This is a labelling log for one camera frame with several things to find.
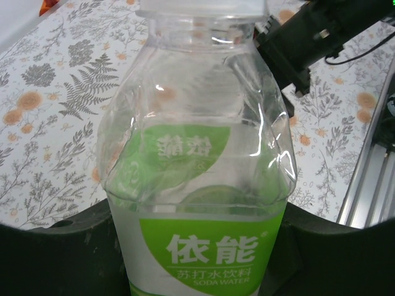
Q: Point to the clear bottle with green label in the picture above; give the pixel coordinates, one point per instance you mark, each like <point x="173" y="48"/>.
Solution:
<point x="197" y="154"/>

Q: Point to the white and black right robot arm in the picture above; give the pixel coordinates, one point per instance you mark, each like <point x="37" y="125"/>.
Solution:
<point x="389" y="123"/>

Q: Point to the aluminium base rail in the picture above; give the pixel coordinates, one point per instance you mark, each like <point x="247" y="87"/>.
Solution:
<point x="364" y="191"/>

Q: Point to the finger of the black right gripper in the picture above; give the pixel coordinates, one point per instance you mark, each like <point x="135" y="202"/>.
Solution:
<point x="270" y="24"/>

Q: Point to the floral tablecloth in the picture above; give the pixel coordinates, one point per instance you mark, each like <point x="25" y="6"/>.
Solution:
<point x="46" y="138"/>

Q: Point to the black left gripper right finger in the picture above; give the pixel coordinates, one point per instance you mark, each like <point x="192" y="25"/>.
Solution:
<point x="333" y="262"/>

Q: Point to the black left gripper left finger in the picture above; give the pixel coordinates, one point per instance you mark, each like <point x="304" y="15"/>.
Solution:
<point x="55" y="262"/>

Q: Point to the white bottle cap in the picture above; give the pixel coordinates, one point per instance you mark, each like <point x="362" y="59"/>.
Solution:
<point x="200" y="7"/>

